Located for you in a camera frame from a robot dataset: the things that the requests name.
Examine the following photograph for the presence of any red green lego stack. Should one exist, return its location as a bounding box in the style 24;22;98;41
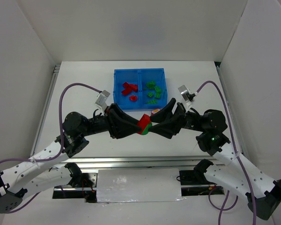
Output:
137;114;152;135

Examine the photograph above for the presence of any green 2x4 lego plate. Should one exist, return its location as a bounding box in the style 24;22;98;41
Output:
146;99;158;105

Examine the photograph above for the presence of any flower lego stack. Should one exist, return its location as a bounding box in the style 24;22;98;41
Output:
151;108;161;115

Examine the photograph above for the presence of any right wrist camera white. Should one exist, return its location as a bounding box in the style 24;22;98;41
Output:
178;85;196;111

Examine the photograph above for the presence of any white foil sheet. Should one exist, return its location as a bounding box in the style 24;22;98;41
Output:
96;168;183;203

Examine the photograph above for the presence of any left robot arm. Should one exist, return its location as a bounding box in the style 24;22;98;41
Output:
0;104;141;214

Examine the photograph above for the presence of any green stepped lego brick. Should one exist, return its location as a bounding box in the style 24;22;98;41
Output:
145;81;156;90

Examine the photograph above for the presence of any green square lego brick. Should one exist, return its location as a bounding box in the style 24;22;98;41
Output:
154;86;162;99

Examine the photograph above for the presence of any red arch lego piece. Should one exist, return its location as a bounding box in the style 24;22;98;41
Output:
129;95;138;102

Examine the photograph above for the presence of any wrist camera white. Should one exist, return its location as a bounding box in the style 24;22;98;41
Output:
178;85;196;111
95;90;110;112

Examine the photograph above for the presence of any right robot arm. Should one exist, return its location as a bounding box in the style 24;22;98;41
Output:
149;98;281;220

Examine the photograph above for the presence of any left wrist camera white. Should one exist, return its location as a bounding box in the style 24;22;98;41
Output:
95;90;110;112

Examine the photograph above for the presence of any blue two-compartment bin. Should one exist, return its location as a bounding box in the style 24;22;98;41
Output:
113;68;168;111

